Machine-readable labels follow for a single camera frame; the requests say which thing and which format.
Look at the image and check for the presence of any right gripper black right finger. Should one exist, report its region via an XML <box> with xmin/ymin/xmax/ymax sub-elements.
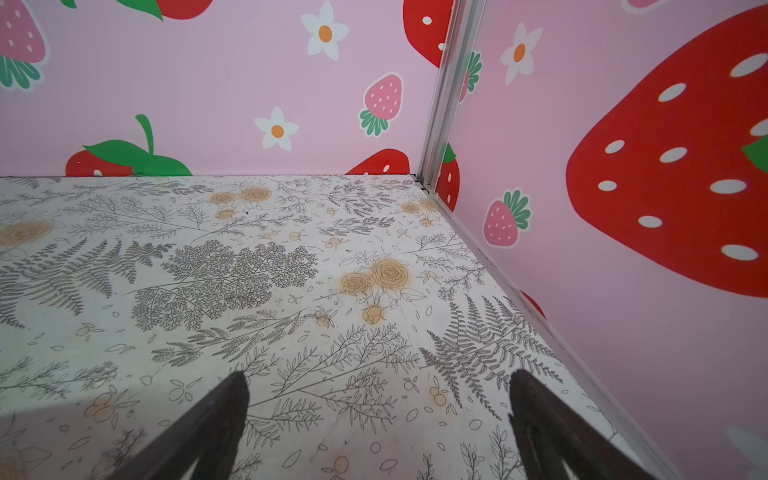
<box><xmin>509</xmin><ymin>370</ymin><xmax>652</xmax><ymax>480</ymax></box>

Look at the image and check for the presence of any aluminium right rear corner post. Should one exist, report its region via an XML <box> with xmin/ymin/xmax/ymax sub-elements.
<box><xmin>417</xmin><ymin>0</ymin><xmax>486</xmax><ymax>194</ymax></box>

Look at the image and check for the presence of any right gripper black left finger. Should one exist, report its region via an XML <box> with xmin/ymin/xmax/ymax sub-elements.
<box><xmin>111</xmin><ymin>371</ymin><xmax>250</xmax><ymax>479</ymax></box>

